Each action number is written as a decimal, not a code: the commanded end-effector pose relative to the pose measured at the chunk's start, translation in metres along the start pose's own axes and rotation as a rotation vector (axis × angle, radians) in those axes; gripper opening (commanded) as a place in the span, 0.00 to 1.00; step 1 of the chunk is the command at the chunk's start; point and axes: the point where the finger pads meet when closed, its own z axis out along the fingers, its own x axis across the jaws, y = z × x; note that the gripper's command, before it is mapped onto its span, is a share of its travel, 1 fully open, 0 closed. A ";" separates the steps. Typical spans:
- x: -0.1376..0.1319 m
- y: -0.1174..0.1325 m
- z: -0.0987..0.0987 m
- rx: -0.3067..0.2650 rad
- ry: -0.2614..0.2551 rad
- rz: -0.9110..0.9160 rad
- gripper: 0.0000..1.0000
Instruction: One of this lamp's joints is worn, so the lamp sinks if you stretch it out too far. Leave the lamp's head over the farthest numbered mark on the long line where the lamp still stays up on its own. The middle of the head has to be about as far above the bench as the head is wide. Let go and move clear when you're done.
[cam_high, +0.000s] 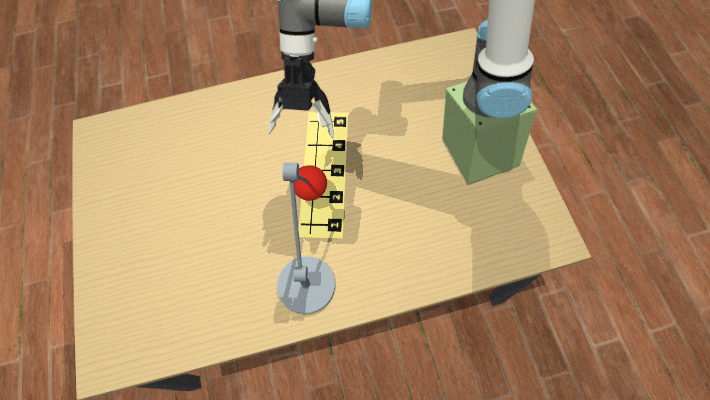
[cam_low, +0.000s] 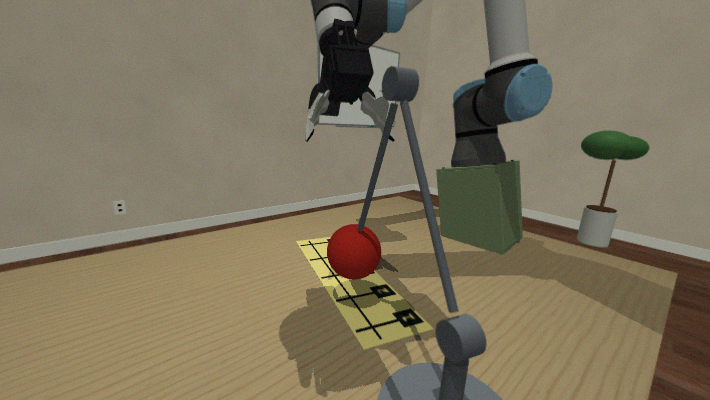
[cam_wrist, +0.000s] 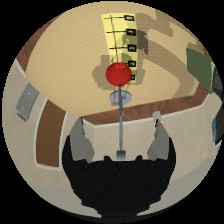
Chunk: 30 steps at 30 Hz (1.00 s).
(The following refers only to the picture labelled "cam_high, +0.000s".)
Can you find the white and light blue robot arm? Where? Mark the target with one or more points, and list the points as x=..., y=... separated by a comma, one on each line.
x=500, y=81

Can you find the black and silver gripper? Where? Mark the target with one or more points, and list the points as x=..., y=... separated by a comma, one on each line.
x=298, y=92

